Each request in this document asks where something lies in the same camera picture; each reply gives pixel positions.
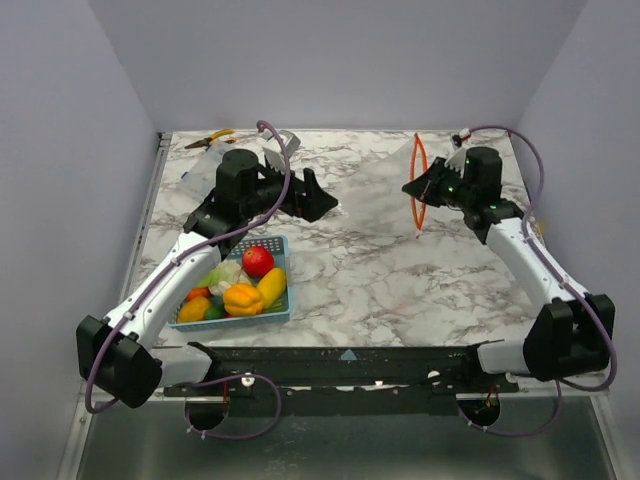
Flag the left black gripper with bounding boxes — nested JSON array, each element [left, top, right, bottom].
[[243, 157, 338, 222]]

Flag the clear zip top bag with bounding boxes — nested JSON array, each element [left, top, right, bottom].
[[340, 134, 428, 239]]

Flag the yellow mango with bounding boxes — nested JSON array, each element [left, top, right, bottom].
[[256, 267, 287, 310]]

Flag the green white cabbage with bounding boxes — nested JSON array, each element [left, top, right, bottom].
[[196, 260, 252, 296]]

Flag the yellow bell pepper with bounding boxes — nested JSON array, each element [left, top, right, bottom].
[[223, 283, 264, 317]]

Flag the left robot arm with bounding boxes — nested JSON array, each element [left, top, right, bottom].
[[76, 149, 338, 408]]

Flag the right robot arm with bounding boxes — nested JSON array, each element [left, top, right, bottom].
[[402, 147, 615, 392]]

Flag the blue plastic basket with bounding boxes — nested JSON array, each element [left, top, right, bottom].
[[168, 235, 291, 333]]

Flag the red apple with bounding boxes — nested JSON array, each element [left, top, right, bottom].
[[242, 245, 275, 278]]

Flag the clear plastic screw box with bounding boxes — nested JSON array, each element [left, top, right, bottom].
[[178, 142, 234, 199]]

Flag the green chili pepper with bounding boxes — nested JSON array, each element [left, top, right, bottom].
[[204, 304, 227, 321]]

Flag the yellow lemon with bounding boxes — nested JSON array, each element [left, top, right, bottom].
[[177, 296, 212, 324]]

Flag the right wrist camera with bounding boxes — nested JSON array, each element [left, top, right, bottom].
[[444, 133, 470, 176]]

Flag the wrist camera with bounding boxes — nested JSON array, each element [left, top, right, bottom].
[[444, 133, 470, 176], [260, 130, 301, 173]]

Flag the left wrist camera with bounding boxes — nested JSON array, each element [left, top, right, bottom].
[[260, 130, 301, 173]]

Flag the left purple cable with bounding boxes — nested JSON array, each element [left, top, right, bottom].
[[83, 119, 294, 441]]

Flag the purple cable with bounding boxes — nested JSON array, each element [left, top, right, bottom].
[[83, 119, 294, 441], [457, 124, 619, 439]]

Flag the yellow handled pliers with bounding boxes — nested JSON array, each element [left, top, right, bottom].
[[184, 129, 237, 150]]

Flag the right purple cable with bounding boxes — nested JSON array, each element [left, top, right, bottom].
[[457, 124, 619, 439]]

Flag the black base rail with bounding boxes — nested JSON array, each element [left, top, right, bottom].
[[164, 346, 518, 416]]

